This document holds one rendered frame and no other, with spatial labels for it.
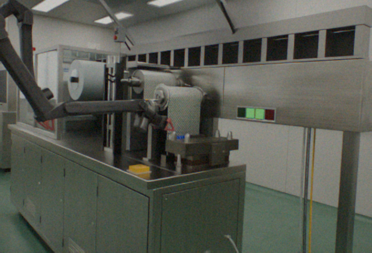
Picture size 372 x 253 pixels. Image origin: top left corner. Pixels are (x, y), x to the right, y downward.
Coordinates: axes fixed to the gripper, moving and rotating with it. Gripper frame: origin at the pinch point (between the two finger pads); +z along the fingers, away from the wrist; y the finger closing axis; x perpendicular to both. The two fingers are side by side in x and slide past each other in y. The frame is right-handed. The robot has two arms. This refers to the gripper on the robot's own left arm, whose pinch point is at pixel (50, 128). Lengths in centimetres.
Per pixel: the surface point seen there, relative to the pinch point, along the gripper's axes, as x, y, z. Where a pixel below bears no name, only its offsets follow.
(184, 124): -45, -59, 19
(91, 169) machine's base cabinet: -3.1, -16.3, 28.4
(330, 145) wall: -250, -67, 175
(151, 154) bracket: -23, -48, 27
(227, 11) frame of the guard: -88, -74, -29
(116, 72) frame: -41.0, -22.0, -15.0
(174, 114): -41, -57, 10
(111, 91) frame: -39.8, -11.1, -3.1
